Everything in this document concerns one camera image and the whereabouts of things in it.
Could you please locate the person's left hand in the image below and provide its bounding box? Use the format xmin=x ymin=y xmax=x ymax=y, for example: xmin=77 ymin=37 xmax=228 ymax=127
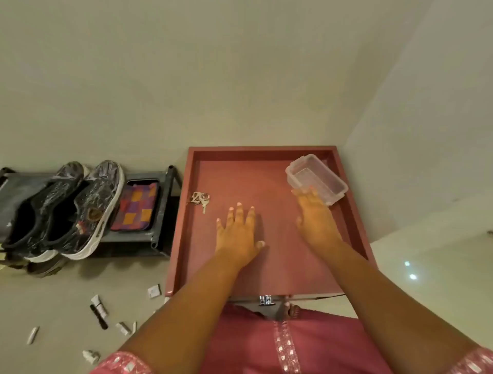
xmin=215 ymin=201 xmax=267 ymax=270

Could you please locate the person's right hand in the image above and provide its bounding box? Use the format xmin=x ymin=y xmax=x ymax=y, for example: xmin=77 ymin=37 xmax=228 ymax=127
xmin=291 ymin=186 xmax=344 ymax=251

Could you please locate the clear plastic box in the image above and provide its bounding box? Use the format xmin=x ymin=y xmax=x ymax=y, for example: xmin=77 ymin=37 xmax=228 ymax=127
xmin=285 ymin=154 xmax=349 ymax=207

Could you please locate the silver key bunch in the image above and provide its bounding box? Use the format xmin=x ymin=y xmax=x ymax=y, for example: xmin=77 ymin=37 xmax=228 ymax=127
xmin=191 ymin=191 xmax=212 ymax=215

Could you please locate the red tray table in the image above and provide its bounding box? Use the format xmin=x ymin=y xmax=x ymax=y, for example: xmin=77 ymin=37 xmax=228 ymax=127
xmin=164 ymin=145 xmax=378 ymax=301

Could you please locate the purple orange checked cloth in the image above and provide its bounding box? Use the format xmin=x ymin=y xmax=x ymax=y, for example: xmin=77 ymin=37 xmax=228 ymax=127
xmin=110 ymin=182 xmax=159 ymax=232

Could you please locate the dark grey sneaker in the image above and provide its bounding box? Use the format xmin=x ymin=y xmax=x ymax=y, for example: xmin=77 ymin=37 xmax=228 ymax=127
xmin=2 ymin=161 xmax=90 ymax=264
xmin=58 ymin=160 xmax=126 ymax=261

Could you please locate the black shoe rack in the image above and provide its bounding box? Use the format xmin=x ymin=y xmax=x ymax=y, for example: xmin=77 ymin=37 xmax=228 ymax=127
xmin=0 ymin=164 xmax=182 ymax=258

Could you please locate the person's right forearm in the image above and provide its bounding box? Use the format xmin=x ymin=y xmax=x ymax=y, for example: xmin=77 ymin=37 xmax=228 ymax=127
xmin=308 ymin=238 xmax=482 ymax=374

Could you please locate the person's left forearm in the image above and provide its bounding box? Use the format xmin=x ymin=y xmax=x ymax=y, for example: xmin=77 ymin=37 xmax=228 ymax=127
xmin=121 ymin=248 xmax=247 ymax=374

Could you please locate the pink embroidered tunic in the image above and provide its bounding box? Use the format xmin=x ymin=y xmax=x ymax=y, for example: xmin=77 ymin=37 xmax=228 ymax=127
xmin=90 ymin=302 xmax=493 ymax=374

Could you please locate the black plastic tray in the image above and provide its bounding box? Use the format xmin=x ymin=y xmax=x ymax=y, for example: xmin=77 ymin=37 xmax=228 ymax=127
xmin=109 ymin=178 xmax=161 ymax=233

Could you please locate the olive brown sandal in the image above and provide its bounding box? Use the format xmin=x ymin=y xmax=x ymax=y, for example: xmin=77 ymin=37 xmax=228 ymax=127
xmin=0 ymin=250 xmax=68 ymax=277

